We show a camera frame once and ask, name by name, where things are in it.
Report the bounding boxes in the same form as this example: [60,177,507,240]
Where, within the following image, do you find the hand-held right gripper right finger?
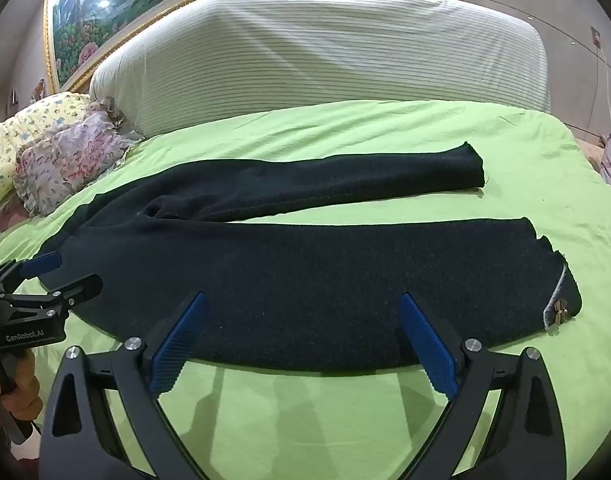
[399,292,567,480]

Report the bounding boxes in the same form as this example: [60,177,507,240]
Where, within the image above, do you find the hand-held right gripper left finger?
[38,291,216,480]

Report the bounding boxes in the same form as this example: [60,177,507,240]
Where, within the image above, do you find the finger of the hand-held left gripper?
[0,252,63,295]
[8,274,104,317]

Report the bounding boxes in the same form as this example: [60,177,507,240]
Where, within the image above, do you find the black pants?
[35,141,583,376]

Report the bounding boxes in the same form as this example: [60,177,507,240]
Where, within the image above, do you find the person's left hand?
[0,349,42,413]

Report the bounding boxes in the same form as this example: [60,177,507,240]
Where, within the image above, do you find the pink floral ruffled pillow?
[12,105,146,217]

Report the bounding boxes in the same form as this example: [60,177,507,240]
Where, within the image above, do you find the green bed sheet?
[0,99,611,480]

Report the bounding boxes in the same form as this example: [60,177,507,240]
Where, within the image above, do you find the yellow patterned pillow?
[0,92,93,206]

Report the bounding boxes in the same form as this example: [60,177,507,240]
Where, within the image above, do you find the gold framed landscape painting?
[42,0,466,96]

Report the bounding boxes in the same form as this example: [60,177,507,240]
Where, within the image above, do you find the striped padded headboard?
[89,0,552,137]

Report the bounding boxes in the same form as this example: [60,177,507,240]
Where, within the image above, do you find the white wall cable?
[597,44,611,126]

